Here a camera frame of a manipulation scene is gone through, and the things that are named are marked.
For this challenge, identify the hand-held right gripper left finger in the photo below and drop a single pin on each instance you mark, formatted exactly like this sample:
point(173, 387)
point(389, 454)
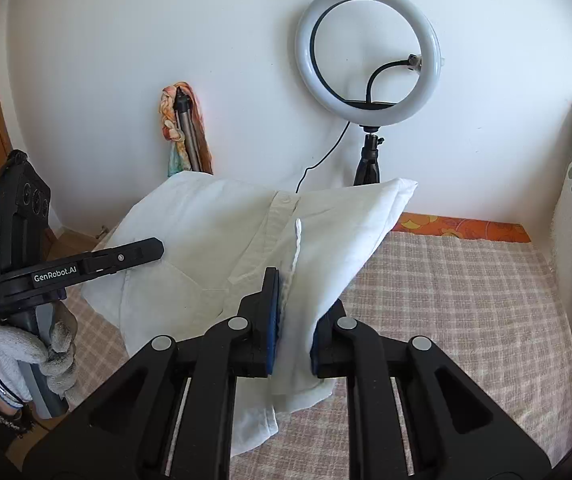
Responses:
point(273, 325)

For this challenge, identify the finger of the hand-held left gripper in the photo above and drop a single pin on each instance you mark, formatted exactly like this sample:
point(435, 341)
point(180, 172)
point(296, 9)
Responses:
point(130, 255)

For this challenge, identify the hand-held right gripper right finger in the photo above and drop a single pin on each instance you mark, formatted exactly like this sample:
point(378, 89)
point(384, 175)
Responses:
point(316, 345)

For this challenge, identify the white shirt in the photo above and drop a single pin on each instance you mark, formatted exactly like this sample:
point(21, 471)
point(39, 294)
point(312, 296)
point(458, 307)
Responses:
point(205, 220)

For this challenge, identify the person's left hand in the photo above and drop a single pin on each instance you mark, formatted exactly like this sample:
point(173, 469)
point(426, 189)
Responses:
point(15, 345)

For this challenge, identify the metal door stopper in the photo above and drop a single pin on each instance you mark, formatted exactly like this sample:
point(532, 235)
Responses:
point(103, 231)

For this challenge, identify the beige plaid blanket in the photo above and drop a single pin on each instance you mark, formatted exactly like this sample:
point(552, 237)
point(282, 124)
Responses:
point(441, 300)

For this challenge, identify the folded tripod stand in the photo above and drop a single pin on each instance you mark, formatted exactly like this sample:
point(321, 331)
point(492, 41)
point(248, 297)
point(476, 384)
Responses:
point(188, 130)

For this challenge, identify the small black tripod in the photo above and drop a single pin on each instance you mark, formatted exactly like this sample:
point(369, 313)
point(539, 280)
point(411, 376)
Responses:
point(368, 165)

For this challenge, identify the orange patterned bed sheet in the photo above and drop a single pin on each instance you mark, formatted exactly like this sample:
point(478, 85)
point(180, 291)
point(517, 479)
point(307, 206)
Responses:
point(466, 227)

